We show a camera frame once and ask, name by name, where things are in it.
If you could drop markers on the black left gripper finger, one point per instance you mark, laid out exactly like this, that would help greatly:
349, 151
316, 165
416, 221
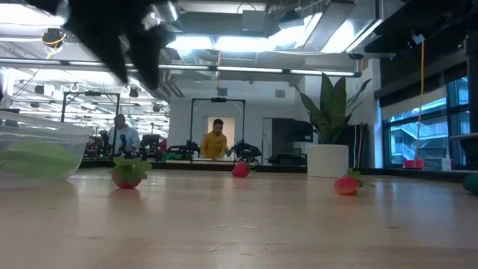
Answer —
108, 45
151, 56

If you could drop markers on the red plastic strawberry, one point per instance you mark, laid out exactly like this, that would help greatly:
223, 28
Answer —
241, 170
128, 173

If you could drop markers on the green toy vegetable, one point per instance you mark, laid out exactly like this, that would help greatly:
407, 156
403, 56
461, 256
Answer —
37, 158

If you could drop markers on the pale pink plastic strawberry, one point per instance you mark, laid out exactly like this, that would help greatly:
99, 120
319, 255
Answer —
345, 185

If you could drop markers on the black background robot arm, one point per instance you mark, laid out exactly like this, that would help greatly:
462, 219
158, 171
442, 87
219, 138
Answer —
246, 149
186, 149

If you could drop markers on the clear plastic tupperware container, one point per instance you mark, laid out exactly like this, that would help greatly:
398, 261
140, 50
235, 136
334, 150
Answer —
37, 127

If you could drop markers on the black ceiling dome fixture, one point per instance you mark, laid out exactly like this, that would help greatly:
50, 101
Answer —
54, 37

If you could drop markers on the person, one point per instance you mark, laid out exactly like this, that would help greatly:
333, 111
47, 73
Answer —
214, 145
127, 138

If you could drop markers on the long LED light bar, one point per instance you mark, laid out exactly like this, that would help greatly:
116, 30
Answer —
246, 69

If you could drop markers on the black cabinet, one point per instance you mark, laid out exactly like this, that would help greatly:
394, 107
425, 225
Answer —
291, 130

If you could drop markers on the snake plant in white pot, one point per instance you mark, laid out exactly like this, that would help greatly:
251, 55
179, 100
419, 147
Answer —
328, 160

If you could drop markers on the small red box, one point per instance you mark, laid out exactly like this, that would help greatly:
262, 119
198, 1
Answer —
413, 164

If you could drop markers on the black background rig frame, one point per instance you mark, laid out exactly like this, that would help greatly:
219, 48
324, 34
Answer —
89, 93
218, 99

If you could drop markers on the black rig post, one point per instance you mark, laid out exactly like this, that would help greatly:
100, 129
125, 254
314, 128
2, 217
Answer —
472, 93

